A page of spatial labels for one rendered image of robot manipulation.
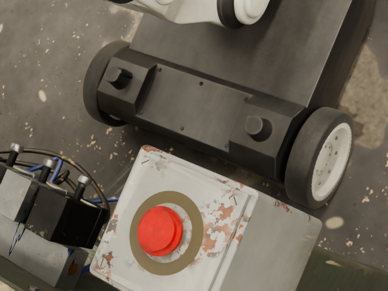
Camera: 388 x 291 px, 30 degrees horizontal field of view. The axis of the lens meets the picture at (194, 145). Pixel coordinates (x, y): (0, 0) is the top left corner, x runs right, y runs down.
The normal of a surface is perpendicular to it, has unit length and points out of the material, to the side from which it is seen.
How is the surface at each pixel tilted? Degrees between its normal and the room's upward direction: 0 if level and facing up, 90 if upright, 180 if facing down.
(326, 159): 90
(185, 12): 90
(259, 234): 90
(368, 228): 0
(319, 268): 90
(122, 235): 0
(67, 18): 0
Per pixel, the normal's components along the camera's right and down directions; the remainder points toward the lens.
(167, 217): -0.46, -0.23
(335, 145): 0.80, 0.32
